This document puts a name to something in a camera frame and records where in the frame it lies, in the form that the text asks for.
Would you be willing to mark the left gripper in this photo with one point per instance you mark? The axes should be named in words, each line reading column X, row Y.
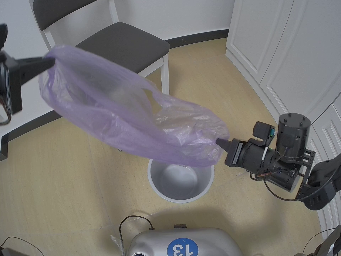
column 14, row 89

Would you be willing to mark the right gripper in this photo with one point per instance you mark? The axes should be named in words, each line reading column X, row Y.
column 253, row 157

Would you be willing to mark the purple plastic bag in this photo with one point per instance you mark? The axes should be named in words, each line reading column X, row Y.
column 106, row 103

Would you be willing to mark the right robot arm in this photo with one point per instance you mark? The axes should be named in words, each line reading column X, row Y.
column 293, row 135

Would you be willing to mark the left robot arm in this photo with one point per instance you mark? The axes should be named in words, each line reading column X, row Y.
column 3, row 36

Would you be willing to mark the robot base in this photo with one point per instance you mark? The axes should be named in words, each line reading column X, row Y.
column 154, row 244

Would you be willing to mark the white trash bin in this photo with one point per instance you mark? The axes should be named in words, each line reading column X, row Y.
column 181, row 181

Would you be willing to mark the white chair grey seat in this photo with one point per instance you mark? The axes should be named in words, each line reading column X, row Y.
column 120, row 41

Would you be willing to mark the white wardrobe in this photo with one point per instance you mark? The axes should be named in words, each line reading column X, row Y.
column 279, row 36

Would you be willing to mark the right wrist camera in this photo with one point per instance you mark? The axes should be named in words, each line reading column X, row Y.
column 262, row 131

